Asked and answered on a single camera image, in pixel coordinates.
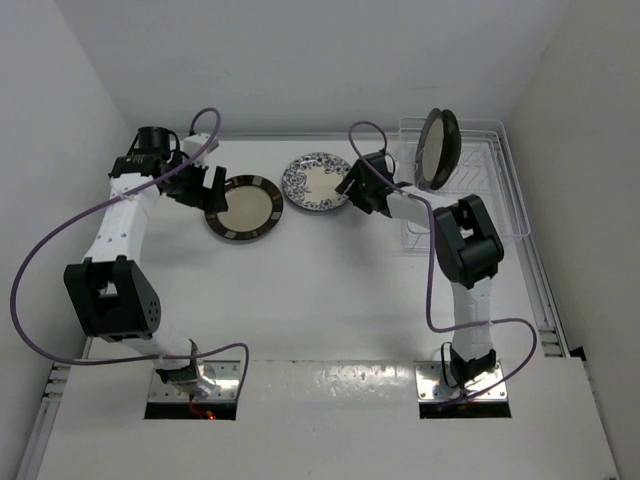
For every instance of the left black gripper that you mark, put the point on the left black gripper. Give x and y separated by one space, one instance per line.
201 196

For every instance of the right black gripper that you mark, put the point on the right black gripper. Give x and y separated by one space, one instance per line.
354 191

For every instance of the brown striped rim plate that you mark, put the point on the brown striped rim plate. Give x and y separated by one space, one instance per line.
255 206

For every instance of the blue floral plate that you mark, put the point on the blue floral plate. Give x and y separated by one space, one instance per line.
310 181

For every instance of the dark rim plate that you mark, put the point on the dark rim plate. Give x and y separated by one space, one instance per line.
451 150
429 149

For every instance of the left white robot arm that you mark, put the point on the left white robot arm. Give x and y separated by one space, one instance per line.
113 299

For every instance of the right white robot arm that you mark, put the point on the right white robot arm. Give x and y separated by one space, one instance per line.
467 247

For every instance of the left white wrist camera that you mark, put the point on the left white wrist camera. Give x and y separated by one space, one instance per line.
199 146

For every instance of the white wire dish rack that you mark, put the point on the white wire dish rack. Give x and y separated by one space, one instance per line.
485 169

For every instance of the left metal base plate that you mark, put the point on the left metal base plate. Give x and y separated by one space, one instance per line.
218 384

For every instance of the metal base plate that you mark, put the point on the metal base plate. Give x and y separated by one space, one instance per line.
431 387
218 384

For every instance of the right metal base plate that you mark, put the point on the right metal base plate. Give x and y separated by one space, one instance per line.
431 387

